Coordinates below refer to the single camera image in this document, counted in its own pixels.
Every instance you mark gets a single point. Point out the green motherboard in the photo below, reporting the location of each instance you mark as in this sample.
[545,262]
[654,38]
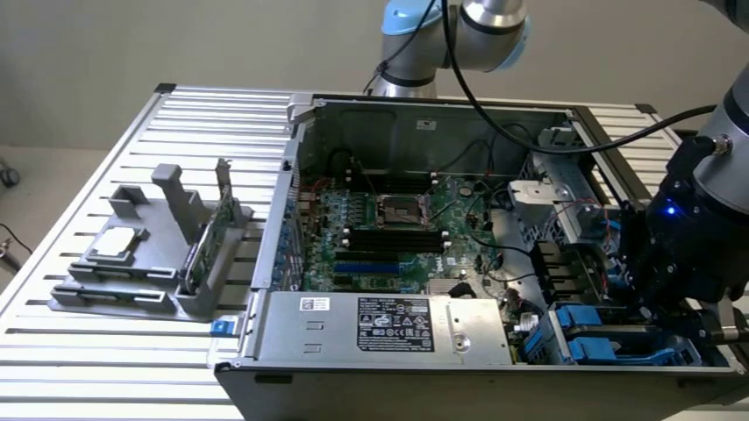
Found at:
[462,245]

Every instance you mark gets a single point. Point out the silver coin battery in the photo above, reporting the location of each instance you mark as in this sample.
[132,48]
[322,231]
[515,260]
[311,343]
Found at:
[466,191]

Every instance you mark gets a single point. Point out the open black PC case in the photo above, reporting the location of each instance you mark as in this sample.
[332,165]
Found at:
[374,390]

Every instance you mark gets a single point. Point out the grey caster wheel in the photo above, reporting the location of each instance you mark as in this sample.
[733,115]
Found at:
[8,176]

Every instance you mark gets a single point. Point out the CPU socket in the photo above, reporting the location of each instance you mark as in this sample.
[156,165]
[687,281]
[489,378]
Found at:
[403,210]

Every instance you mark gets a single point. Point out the silver CPU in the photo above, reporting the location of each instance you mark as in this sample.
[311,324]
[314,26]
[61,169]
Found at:
[120,242]

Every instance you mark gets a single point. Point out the silver drive bracket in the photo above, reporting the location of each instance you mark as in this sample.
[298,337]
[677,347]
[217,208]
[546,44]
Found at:
[535,193]

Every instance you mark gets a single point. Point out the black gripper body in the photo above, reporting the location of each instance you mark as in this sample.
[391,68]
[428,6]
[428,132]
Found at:
[695,237]

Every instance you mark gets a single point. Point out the blue case latch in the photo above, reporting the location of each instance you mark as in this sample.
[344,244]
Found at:
[224,329]

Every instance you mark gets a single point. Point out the green graphics card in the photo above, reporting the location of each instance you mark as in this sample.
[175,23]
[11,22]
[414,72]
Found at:
[213,228]

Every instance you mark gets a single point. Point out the silver chipset heatsink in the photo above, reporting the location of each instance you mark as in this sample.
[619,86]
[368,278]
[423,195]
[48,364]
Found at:
[447,287]

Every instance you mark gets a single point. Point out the silver power supply unit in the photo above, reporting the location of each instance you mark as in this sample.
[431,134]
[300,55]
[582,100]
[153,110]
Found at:
[327,333]

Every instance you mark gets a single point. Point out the black expansion slot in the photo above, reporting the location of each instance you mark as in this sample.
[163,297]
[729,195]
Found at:
[368,257]

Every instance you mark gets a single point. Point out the silver disk bay cage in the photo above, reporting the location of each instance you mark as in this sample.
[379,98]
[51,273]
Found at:
[562,175]

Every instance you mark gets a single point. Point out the grey parts rack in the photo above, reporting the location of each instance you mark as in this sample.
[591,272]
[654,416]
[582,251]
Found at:
[155,245]

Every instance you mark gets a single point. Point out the dark RAM stick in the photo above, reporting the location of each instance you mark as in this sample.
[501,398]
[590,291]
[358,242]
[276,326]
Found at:
[116,292]

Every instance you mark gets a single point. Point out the black fan shroud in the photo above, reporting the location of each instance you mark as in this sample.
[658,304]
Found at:
[565,267]

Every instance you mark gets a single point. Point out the blue disk caddy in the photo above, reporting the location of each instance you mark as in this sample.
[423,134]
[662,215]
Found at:
[575,318]
[590,351]

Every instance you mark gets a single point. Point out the white sticker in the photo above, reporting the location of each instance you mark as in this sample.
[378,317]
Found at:
[426,123]

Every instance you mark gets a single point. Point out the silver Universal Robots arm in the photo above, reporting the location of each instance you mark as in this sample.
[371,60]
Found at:
[493,30]

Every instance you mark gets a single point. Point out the black table corner cap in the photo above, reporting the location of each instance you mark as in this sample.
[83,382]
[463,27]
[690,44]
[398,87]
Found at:
[164,87]
[645,109]

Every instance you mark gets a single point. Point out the black RAM slot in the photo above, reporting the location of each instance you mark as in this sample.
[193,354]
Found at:
[398,245]
[398,232]
[388,187]
[388,176]
[398,250]
[398,239]

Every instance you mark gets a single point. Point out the blue expansion slot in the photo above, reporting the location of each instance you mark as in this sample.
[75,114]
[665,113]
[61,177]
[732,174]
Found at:
[368,266]

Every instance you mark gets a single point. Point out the silver metal cylinder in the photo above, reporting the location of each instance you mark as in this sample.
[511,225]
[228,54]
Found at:
[736,333]

